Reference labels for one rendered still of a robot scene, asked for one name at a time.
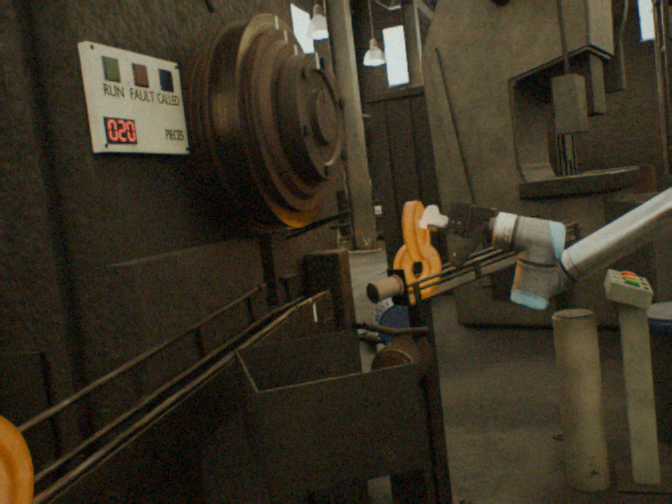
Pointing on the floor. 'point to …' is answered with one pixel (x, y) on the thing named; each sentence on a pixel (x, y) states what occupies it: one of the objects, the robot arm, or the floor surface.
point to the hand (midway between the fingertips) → (415, 223)
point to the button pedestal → (638, 391)
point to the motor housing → (416, 483)
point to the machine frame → (120, 240)
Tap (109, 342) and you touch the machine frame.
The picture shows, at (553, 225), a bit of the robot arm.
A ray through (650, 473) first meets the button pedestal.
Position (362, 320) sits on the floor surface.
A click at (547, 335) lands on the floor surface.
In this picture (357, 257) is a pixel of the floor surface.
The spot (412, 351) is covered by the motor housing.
